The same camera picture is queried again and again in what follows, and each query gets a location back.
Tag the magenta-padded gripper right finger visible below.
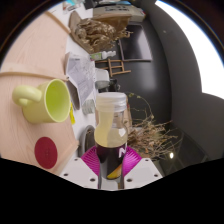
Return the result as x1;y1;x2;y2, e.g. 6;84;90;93
121;145;163;190

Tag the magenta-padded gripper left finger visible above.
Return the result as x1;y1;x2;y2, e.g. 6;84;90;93
59;145;101;189

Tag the clear drink bottle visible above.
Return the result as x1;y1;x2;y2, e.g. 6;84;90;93
93;91;129;181

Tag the grey plant saucer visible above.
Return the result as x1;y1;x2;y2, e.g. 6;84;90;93
78;124;98;158

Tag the dark grey pot, dry plant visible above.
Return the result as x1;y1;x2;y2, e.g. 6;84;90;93
84;93;184;162

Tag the flat round red coaster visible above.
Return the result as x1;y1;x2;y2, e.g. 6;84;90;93
34;136;59;170

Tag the small yellow marker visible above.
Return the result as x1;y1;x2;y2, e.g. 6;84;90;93
68;103;77;126

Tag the yellow-green mug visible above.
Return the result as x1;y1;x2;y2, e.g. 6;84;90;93
12;78;72;124

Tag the white chair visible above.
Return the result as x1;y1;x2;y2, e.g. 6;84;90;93
94;68;111;90

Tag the printed newspaper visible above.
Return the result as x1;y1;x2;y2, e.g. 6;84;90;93
64;51;98;108

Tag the wooden easel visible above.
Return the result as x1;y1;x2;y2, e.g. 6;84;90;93
96;58;132;78

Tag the white spray bottle, green label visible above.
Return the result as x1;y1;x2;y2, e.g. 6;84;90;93
89;50;118;62

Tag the long white ceiling light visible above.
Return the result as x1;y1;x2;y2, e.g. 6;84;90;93
154;0;224;99

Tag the brown carved sculpture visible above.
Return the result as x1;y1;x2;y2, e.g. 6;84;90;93
68;10;133;54

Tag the dark wall screen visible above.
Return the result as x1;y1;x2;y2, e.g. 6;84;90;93
118;23;154;63

